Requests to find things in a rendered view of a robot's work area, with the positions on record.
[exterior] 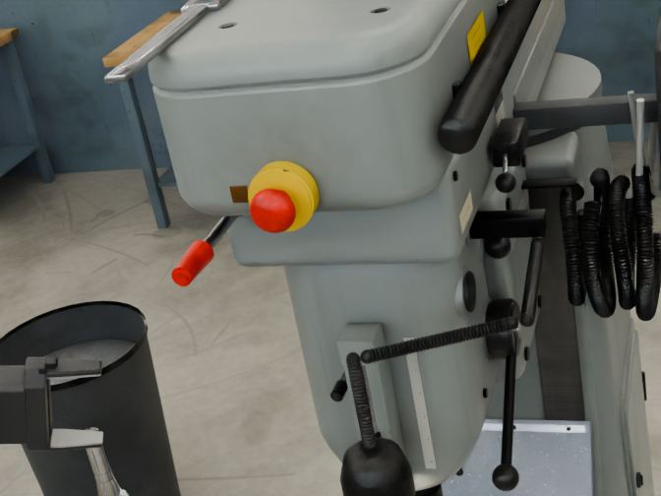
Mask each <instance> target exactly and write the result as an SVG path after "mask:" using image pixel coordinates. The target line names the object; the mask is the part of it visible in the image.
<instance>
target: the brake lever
mask: <svg viewBox="0 0 661 496"><path fill-rule="evenodd" d="M238 217H241V216H223V217H222V218H221V220H220V221H219V222H218V223H217V224H216V226H215V227H214V228H213V229H212V230H211V232H210V233H209V234H208V236H207V237H206V238H205V239H204V240H203V241H202V240H198V241H195V242H194V243H193V244H192V245H191V246H190V248H189V249H188V250H187V252H186V253H185V255H184V256H183V257H182V259H181V260H180V262H179V263H178V264H177V266H176V267H175V269H174V270H173V272H172V279H173V280H174V282H175V283H176V284H178V285H180V286H187V285H189V284H190V283H191V282H192V281H193V280H194V279H195V278H196V276H197V275H198V274H199V273H200V272H201V271H202V270H203V269H204V268H205V267H206V266H207V264H208V263H209V262H210V261H211V260H212V259H213V256H214V253H213V247H214V246H215V245H216V244H217V242H218V241H219V240H220V239H221V237H222V236H223V235H224V233H225V232H226V231H227V230H228V228H229V227H230V226H231V225H232V223H233V222H234V221H235V220H236V219H237V218H238Z"/></svg>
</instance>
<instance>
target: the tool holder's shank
mask: <svg viewBox="0 0 661 496"><path fill-rule="evenodd" d="M86 451H87V454H88V457H89V460H90V465H91V468H92V471H93V474H94V477H95V480H96V486H97V493H98V496H119V494H120V492H121V488H120V486H119V485H118V483H117V481H116V479H115V477H114V475H113V473H112V470H111V467H110V463H109V460H108V457H107V455H106V452H105V449H104V446H103V443H102V447H99V448H88V449H86Z"/></svg>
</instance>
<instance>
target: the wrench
mask: <svg viewBox="0 0 661 496"><path fill-rule="evenodd" d="M229 1H231V0H212V1H211V2H208V3H204V1H203V0H189V1H188V2H187V3H186V4H184V6H183V7H182V8H181V15H180V16H179V17H178V18H176V19H175V20H174V21H173V22H171V23H170V24H169V25H168V26H166V27H165V28H164V29H163V30H161V31H160V32H159V33H158V34H156V35H155V36H154V37H153V38H151V39H150V40H149V41H148V42H146V43H145V44H144V45H143V46H141V47H140V48H139V49H138V50H136V51H135V52H134V53H133V54H131V55H130V56H129V57H128V58H127V59H125V60H124V61H123V62H122V63H120V64H119V65H118V66H117V67H115V68H114V69H113V70H112V71H110V72H109V73H108V74H107V75H105V76H104V81H105V83H107V84H113V83H123V82H127V81H128V80H129V79H131V78H132V77H133V76H134V75H135V74H136V73H138V72H139V71H140V70H141V69H142V68H144V67H145V66H146V65H147V64H148V63H149V62H151V60H152V59H153V58H154V57H155V56H157V55H158V54H159V53H160V52H161V51H162V50H164V49H165V48H166V47H167V46H168V45H170V44H171V43H172V42H173V41H174V40H175V39H177V38H178V37H179V36H180V35H181V34H182V33H184V32H185V31H186V30H187V29H188V28H190V27H191V26H192V25H193V24H194V23H196V22H197V21H198V20H199V19H200V18H201V17H203V16H204V15H205V14H206V13H207V12H210V11H218V10H219V9H220V8H223V7H224V6H225V5H226V4H227V3H228V2H229Z"/></svg>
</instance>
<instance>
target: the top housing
mask: <svg viewBox="0 0 661 496"><path fill-rule="evenodd" d="M499 2H505V0H231V1H229V2H228V3H227V4H226V5H225V6H224V7H223V8H220V9H219V10H218V11H210V12H207V13H206V14H205V15H204V16H203V17H201V18H200V19H199V20H198V21H197V22H196V23H194V24H193V25H192V26H191V27H190V28H188V29H187V30H186V31H185V32H184V33H182V34H181V35H180V36H179V37H178V38H177V39H175V40H174V41H173V42H172V43H171V44H170V45H168V46H167V47H166V48H165V49H164V50H162V51H161V52H160V53H159V54H158V55H157V56H155V57H154V58H153V59H152V60H151V62H149V65H148V66H149V75H150V81H151V83H152V84H153V87H152V89H153V94H154V98H155V102H156V105H157V109H158V113H159V117H160V121H161V125H162V129H163V133H164V137H165V140H166V144H167V147H168V151H169V155H170V159H171V163H172V167H173V170H174V174H175V178H176V182H177V186H178V190H179V192H180V195H181V197H182V198H183V200H184V201H185V202H186V203H187V204H188V205H189V206H190V207H191V208H193V209H195V210H197V211H199V212H201V213H204V214H208V215H214V216H244V215H250V205H249V203H233V201H232V197H231V193H230V188H229V187H230V186H247V191H248V190H249V186H250V184H251V182H252V180H253V179H254V177H255V176H256V175H257V174H258V172H259V171H260V170H261V169H262V168H263V167H264V166H266V165H267V164H269V163H272V162H275V161H289V162H293V163H295V164H298V165H299V166H301V167H303V168H304V169H305V170H307V171H308V172H309V173H310V174H311V176H312V177H313V178H314V180H315V182H316V184H317V186H318V189H319V195H320V199H319V204H318V207H317V209H316V211H315V213H316V212H340V211H364V210H379V209H386V208H391V207H395V206H399V205H403V204H406V203H408V202H411V201H413V200H416V199H418V198H420V197H422V196H424V195H426V194H427V193H429V192H430V191H432V190H433V189H434V188H435V187H436V186H437V185H438V184H439V183H440V182H441V180H442V179H443V177H444V176H445V174H446V172H447V170H448V167H449V165H450V163H451V160H452V158H453V156H454V154H452V153H450V152H448V151H446V150H445V149H444V148H443V147H442V146H441V144H440V142H439V140H438V129H439V126H440V124H441V123H442V121H443V119H444V117H445V115H446V113H447V111H448V110H449V108H450V106H451V103H452V101H453V95H452V88H451V85H452V83H453V81H462V82H463V81H464V79H465V77H466V76H467V74H468V72H469V70H470V68H471V66H472V64H473V63H474V61H475V59H476V57H477V55H478V54H479V52H480V50H481V48H482V46H483V44H484V42H485V41H486V39H487V37H488V35H489V33H490V31H491V30H492V28H493V26H494V24H495V22H496V20H497V19H498V11H497V4H498V3H499Z"/></svg>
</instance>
